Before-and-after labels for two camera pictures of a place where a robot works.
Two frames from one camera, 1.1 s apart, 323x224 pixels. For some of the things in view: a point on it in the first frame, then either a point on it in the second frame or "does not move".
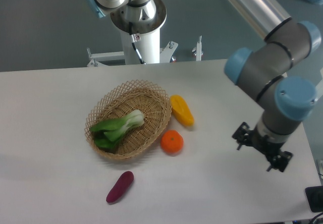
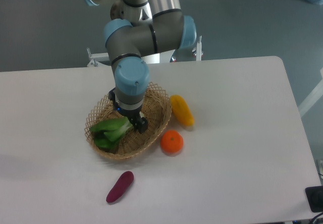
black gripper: x=244 y=135 to x=131 y=114
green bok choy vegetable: x=106 y=131 does not move
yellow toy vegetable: x=181 y=110 does not move
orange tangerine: x=172 y=142 does not move
